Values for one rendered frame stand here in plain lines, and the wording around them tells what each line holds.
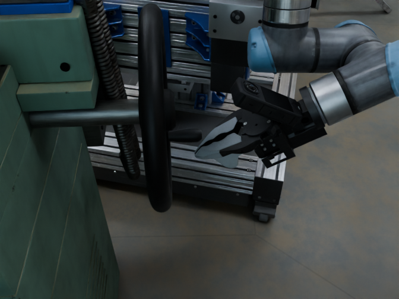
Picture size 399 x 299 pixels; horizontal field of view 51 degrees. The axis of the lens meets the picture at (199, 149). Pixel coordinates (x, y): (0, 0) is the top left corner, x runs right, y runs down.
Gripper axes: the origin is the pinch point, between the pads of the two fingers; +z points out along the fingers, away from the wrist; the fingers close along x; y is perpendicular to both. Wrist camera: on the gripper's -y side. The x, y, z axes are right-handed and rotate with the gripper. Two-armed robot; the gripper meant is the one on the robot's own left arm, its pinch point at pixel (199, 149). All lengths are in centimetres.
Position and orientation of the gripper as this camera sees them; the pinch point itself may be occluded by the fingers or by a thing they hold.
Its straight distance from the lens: 70.0
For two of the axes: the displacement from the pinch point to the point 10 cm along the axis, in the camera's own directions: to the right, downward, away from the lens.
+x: -0.7, -6.9, 7.2
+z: -8.6, 4.1, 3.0
